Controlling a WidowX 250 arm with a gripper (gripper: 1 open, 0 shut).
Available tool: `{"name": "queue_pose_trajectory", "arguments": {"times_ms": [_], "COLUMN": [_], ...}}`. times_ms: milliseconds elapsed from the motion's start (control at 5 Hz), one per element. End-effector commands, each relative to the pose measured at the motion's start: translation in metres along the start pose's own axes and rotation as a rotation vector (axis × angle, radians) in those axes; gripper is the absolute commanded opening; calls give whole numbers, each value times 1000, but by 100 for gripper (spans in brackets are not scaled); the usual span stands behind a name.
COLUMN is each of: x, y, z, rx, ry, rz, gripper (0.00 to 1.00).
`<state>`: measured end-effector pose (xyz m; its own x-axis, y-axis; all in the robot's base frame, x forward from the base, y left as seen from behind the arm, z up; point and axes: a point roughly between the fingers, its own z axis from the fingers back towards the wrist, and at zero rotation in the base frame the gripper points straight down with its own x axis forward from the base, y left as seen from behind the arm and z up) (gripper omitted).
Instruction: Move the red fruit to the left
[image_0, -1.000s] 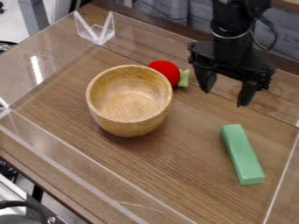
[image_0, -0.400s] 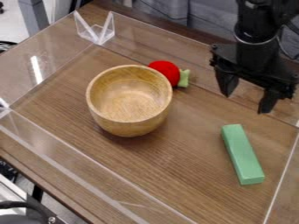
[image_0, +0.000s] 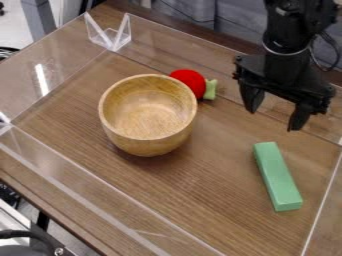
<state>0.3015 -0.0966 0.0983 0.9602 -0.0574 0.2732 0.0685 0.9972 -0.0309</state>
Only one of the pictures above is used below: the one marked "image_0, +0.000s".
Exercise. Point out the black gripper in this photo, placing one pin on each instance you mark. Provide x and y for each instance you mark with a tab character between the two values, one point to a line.
284	74

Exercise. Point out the red plush fruit green leaf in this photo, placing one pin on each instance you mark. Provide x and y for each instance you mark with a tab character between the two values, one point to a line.
204	87

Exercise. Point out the wooden bowl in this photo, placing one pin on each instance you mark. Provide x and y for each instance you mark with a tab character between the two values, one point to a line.
148	112

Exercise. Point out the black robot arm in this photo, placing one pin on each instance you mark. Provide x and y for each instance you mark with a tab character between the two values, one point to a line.
296	23

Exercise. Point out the green rectangular block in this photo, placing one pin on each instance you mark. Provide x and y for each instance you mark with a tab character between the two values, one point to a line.
283	189

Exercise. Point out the clear acrylic corner bracket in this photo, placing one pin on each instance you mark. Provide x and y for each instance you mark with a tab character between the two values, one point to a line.
109	38

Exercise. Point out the clear acrylic tray wall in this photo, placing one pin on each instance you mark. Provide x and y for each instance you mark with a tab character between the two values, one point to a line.
117	225

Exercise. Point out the black metal bracket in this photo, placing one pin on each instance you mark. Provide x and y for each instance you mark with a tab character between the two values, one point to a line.
44	242

